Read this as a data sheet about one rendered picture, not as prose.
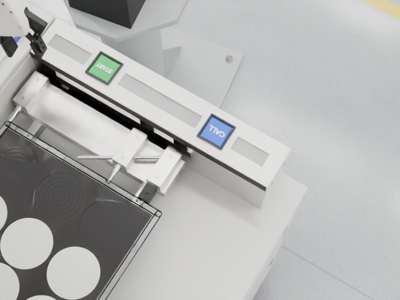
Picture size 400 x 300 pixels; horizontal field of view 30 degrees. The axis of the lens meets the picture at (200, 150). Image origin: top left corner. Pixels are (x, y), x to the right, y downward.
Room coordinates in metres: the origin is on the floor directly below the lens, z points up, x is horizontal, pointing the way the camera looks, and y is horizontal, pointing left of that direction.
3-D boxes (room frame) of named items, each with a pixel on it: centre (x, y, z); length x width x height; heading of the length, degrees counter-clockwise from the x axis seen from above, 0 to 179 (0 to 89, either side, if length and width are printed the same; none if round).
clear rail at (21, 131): (0.50, 0.23, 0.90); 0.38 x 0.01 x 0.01; 60
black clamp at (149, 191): (0.45, 0.10, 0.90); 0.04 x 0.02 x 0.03; 150
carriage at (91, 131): (0.58, 0.21, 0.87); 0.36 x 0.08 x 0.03; 60
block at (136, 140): (0.54, 0.14, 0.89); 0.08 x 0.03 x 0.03; 150
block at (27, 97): (0.67, 0.35, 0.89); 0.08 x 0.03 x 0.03; 150
